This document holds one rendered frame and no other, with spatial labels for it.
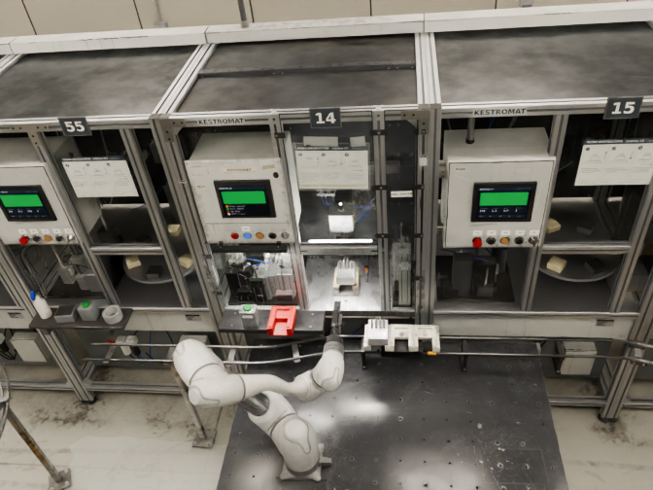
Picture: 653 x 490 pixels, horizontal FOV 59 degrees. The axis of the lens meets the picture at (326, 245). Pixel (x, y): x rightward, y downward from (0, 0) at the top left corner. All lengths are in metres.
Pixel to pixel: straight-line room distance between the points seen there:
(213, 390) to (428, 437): 1.13
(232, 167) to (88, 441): 2.18
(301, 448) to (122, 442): 1.65
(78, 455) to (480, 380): 2.43
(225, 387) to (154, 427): 1.85
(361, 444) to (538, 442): 0.79
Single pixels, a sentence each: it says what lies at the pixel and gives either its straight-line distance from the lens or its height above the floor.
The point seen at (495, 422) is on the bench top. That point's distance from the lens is 2.91.
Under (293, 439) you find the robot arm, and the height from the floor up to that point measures 0.94.
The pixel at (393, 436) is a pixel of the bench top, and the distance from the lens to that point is 2.83.
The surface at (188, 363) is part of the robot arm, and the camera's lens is 2.20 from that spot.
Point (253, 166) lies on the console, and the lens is 2.49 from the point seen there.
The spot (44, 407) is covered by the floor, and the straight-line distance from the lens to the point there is 4.37.
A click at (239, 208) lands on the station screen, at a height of 1.59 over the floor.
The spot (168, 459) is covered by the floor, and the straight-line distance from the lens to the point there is 3.78.
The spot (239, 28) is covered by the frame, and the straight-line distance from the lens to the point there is 3.14.
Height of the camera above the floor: 3.09
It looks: 40 degrees down
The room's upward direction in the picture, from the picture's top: 7 degrees counter-clockwise
